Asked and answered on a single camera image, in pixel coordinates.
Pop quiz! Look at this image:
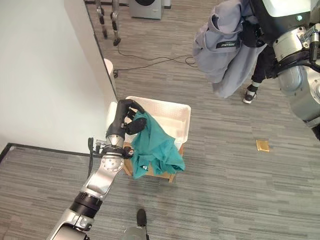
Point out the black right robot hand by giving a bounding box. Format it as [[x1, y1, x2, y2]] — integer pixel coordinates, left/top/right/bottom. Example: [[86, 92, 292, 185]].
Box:
[[240, 0, 314, 49]]

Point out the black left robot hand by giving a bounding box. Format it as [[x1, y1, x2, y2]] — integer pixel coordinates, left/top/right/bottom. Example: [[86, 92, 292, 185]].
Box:
[[105, 98, 148, 137]]

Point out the teal green garment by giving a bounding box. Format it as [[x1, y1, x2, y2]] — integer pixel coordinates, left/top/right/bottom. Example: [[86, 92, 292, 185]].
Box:
[[130, 109, 187, 180]]

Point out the grey jacket garment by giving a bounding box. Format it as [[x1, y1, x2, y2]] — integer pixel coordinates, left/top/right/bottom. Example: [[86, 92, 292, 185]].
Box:
[[191, 0, 267, 99]]

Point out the white foam laundry basket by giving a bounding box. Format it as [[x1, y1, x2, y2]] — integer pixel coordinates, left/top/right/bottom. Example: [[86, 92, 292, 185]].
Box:
[[106, 95, 192, 151]]

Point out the person's leg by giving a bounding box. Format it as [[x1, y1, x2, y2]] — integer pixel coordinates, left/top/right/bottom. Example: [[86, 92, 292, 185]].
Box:
[[249, 45, 280, 88]]

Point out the small wooden stool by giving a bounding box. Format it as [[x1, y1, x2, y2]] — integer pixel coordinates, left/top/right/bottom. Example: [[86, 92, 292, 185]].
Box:
[[123, 141, 185, 184]]

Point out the white round bin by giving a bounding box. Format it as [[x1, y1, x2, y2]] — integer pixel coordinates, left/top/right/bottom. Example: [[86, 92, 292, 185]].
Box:
[[103, 58, 115, 79]]

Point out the person's white black shoe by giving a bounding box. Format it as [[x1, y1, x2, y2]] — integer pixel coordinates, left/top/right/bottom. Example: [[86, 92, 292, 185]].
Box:
[[242, 84, 259, 105]]

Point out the silver black standing robot leg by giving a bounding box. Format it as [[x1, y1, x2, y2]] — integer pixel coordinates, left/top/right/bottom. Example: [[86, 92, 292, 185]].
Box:
[[94, 0, 109, 40], [109, 0, 122, 47]]

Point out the robot's own dark foot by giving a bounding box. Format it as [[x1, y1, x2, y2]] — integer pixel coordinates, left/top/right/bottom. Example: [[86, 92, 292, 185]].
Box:
[[136, 208, 149, 227]]

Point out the robot's own grey leg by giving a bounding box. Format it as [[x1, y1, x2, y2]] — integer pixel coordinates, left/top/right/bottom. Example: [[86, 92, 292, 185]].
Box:
[[121, 225, 151, 240]]

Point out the yellow square floor pad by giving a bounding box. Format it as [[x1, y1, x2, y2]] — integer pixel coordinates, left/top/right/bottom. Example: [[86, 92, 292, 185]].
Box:
[[255, 139, 272, 152]]

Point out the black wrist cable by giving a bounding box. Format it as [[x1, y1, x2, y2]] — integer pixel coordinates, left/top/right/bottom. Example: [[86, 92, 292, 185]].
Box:
[[87, 136, 106, 181]]

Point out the black floor cable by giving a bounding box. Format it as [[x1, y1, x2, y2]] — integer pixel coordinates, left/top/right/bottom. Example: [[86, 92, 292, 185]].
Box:
[[113, 44, 199, 77]]

